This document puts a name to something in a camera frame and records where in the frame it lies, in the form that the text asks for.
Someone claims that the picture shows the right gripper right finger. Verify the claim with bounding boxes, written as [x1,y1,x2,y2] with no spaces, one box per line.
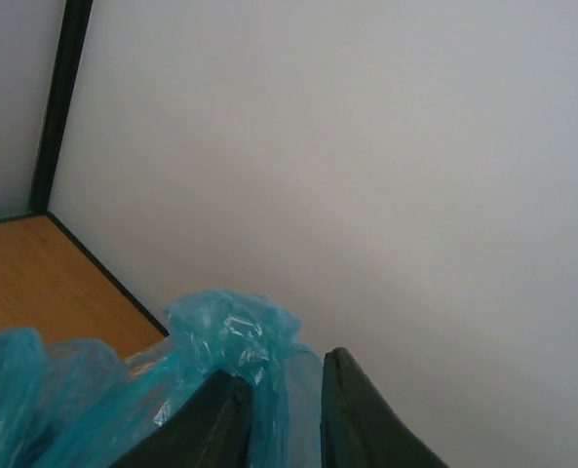
[321,347,445,468]

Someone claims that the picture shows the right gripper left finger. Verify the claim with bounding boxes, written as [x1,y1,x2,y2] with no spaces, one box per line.
[112,370,252,468]

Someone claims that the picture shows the blue translucent trash bag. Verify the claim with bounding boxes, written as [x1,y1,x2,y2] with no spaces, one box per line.
[0,290,323,467]

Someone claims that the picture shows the left black frame post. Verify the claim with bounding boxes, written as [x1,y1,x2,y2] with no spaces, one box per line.
[27,0,94,215]

